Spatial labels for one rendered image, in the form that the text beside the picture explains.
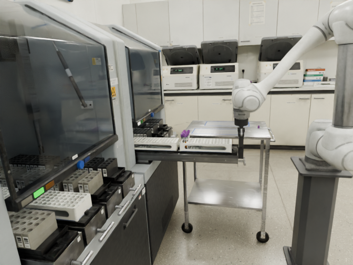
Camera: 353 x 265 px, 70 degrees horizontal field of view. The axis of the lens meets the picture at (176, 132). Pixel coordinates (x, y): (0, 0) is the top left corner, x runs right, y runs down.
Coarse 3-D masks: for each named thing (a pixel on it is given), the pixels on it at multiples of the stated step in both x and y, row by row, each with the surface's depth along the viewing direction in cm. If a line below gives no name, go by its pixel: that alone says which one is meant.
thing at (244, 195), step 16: (192, 128) 193; (208, 128) 191; (224, 128) 188; (256, 128) 184; (192, 192) 206; (208, 192) 205; (224, 192) 204; (240, 192) 202; (256, 192) 201; (240, 208) 184; (256, 208) 181
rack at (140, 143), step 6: (138, 138) 158; (144, 138) 157; (150, 138) 157; (156, 138) 156; (162, 138) 156; (168, 138) 156; (174, 138) 154; (138, 144) 159; (144, 144) 150; (150, 144) 149; (156, 144) 149; (162, 144) 148; (168, 144) 147; (174, 144) 146
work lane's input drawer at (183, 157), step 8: (136, 152) 151; (144, 152) 150; (152, 152) 149; (160, 152) 149; (168, 152) 148; (176, 152) 147; (184, 152) 146; (192, 152) 144; (200, 152) 143; (208, 152) 142; (216, 152) 141; (224, 152) 141; (232, 152) 140; (160, 160) 149; (168, 160) 148; (176, 160) 147; (184, 160) 146; (192, 160) 145; (200, 160) 144; (208, 160) 143; (216, 160) 142; (224, 160) 141; (232, 160) 140; (240, 160) 145
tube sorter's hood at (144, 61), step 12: (96, 24) 164; (120, 36) 164; (132, 48) 140; (144, 48) 165; (132, 60) 140; (144, 60) 159; (156, 60) 184; (132, 72) 140; (144, 72) 160; (156, 72) 184; (132, 84) 140; (144, 84) 160; (156, 84) 184; (132, 96) 141; (144, 96) 160; (156, 96) 185; (144, 108) 161; (156, 108) 183; (132, 120) 148
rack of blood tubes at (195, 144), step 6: (192, 138) 153; (198, 138) 152; (204, 138) 152; (180, 144) 145; (186, 144) 145; (192, 144) 144; (198, 144) 143; (204, 144) 142; (210, 144) 142; (216, 144) 141; (222, 144) 140; (228, 144) 139; (180, 150) 147; (186, 150) 146; (192, 150) 145; (198, 150) 144; (204, 150) 143; (210, 150) 143; (216, 150) 142; (222, 150) 141; (228, 150) 140
